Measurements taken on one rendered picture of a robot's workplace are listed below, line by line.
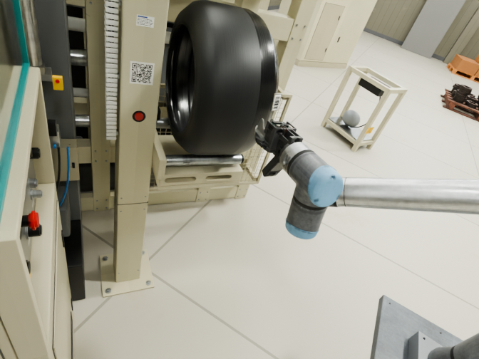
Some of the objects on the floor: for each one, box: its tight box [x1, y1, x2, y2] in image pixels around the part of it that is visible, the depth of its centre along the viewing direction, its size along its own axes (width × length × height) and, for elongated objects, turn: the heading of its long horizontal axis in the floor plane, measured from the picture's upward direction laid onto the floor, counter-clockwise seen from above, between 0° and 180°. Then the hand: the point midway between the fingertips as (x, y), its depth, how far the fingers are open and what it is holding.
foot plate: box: [99, 249, 155, 298], centre depth 179 cm, size 27×27×2 cm
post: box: [113, 0, 170, 283], centre depth 104 cm, size 13×13×250 cm
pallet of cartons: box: [446, 54, 479, 83], centre depth 940 cm, size 131×100×73 cm
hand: (258, 129), depth 101 cm, fingers closed
